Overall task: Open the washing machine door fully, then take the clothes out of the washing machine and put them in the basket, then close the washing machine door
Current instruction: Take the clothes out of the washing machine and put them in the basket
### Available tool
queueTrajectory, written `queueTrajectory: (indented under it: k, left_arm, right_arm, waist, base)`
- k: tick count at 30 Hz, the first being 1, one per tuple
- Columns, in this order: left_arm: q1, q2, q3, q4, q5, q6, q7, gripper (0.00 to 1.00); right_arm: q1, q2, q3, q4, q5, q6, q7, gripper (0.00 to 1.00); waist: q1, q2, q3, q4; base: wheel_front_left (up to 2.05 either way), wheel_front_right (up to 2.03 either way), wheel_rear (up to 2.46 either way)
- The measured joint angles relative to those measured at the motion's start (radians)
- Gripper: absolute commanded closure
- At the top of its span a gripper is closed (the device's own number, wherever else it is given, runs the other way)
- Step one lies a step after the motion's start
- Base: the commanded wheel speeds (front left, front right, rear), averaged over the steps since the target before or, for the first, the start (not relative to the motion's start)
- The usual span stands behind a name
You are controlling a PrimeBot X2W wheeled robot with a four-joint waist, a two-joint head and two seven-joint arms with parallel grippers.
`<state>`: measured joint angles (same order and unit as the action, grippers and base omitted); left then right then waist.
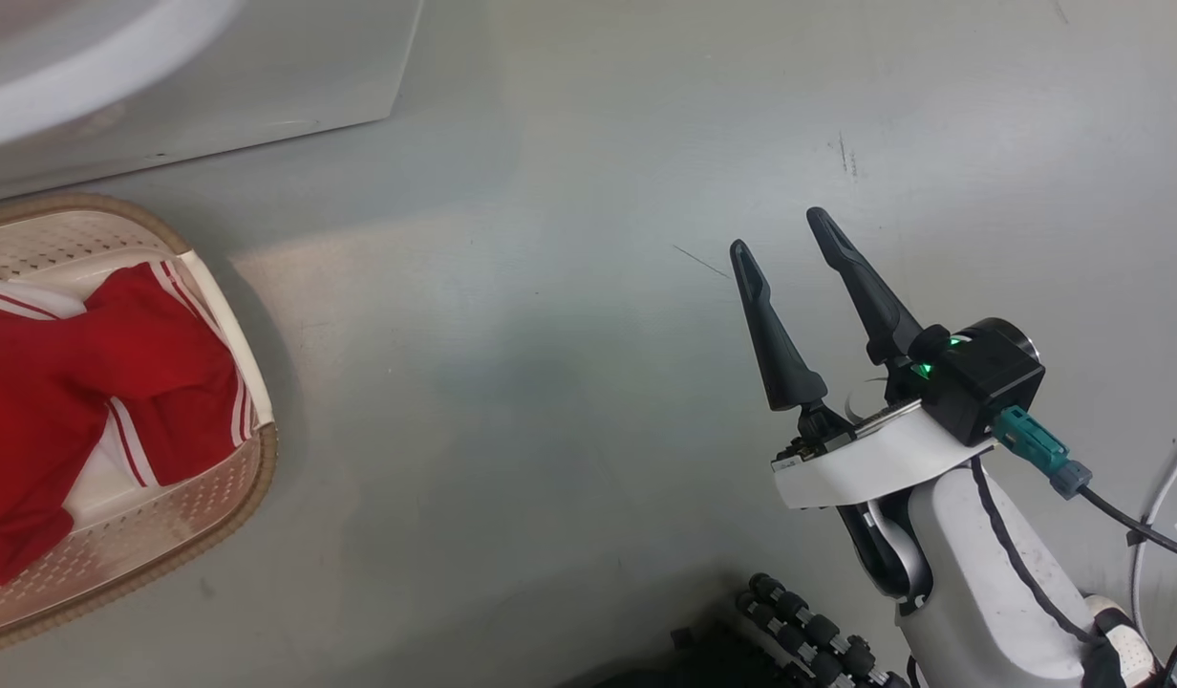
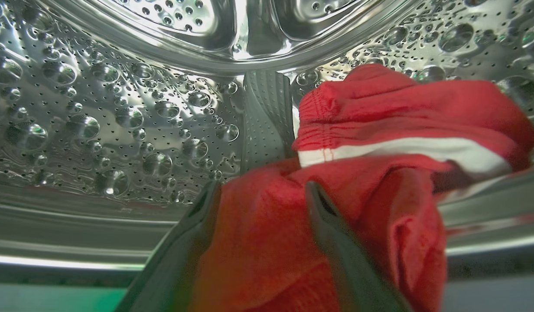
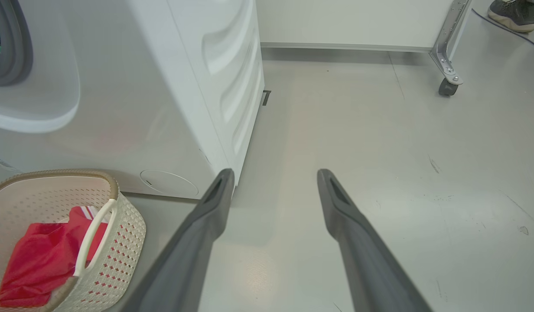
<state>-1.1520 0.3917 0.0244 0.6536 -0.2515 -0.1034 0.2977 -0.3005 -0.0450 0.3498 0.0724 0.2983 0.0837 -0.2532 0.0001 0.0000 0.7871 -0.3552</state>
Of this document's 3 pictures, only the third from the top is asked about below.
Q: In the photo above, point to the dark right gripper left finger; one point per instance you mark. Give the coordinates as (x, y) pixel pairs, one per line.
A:
(184, 268)

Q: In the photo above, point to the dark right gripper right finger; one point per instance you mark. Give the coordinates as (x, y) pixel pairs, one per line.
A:
(371, 273)

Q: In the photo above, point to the red garment white trim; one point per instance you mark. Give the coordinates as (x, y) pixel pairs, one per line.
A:
(37, 260)

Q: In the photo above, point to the cream perforated laundry basket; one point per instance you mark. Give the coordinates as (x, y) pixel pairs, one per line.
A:
(119, 260)

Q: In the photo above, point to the white front-load washing machine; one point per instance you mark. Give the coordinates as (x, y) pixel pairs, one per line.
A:
(141, 86)

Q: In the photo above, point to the black caster wheel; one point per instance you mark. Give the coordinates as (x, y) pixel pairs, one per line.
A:
(448, 87)

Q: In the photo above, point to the grey metal partition leg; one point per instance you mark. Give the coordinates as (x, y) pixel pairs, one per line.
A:
(444, 56)

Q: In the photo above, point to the white partition panel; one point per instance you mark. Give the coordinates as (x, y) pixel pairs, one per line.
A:
(345, 21)

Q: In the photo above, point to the person in blue jeans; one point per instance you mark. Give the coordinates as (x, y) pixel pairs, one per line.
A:
(514, 15)

